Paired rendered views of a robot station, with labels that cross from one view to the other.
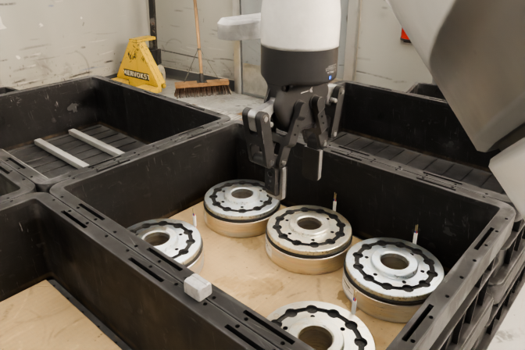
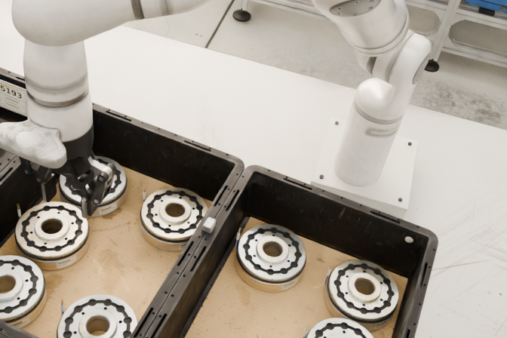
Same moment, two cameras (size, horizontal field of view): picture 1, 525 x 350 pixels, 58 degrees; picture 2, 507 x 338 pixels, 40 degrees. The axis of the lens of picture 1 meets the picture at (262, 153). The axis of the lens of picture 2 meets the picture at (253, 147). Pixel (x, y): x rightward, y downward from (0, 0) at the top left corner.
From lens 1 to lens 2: 0.94 m
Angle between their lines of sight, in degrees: 91
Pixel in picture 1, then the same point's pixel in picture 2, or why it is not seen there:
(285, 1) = (88, 99)
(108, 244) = (181, 289)
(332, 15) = not seen: hidden behind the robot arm
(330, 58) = not seen: hidden behind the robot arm
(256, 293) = (118, 264)
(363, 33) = not seen: outside the picture
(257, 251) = (66, 274)
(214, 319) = (224, 216)
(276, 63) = (89, 137)
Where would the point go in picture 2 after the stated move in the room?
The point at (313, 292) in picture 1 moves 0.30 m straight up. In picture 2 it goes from (109, 231) to (105, 75)
